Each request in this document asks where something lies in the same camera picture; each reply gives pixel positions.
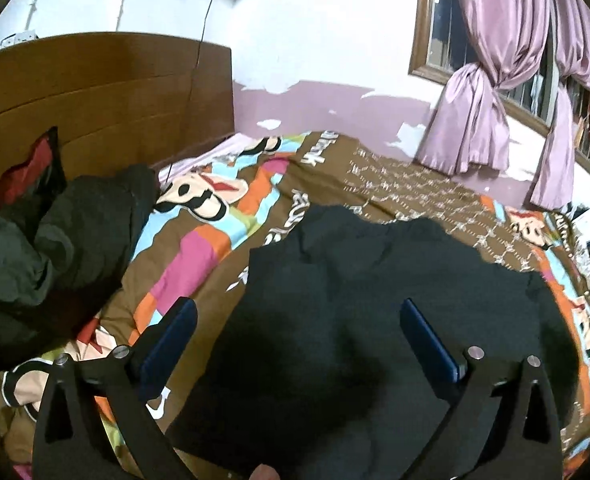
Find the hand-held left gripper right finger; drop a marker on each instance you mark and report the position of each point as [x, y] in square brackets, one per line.
[431, 345]

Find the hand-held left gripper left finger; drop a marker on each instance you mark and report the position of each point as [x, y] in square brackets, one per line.
[170, 345]

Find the black garment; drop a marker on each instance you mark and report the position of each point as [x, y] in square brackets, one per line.
[350, 310]

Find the person's left hand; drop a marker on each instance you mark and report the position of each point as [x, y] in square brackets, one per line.
[266, 473]

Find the dark green jacket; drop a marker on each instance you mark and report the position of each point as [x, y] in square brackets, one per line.
[75, 240]

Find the pink bed sheet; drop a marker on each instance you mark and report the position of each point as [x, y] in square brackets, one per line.
[210, 157]

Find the printed cartoon blanket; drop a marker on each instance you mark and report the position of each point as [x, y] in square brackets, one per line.
[325, 180]

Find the narrow pink tied curtain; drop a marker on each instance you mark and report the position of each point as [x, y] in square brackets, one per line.
[555, 160]

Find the wide pink tied curtain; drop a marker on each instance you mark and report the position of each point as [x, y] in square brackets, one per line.
[470, 120]

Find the red cloth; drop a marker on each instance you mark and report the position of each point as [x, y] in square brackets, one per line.
[32, 162]

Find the wooden headboard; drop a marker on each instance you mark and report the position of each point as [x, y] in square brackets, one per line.
[100, 90]

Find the pink window curtains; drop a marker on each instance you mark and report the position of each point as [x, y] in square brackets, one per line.
[425, 67]

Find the white wall socket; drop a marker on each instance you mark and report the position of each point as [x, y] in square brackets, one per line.
[22, 37]

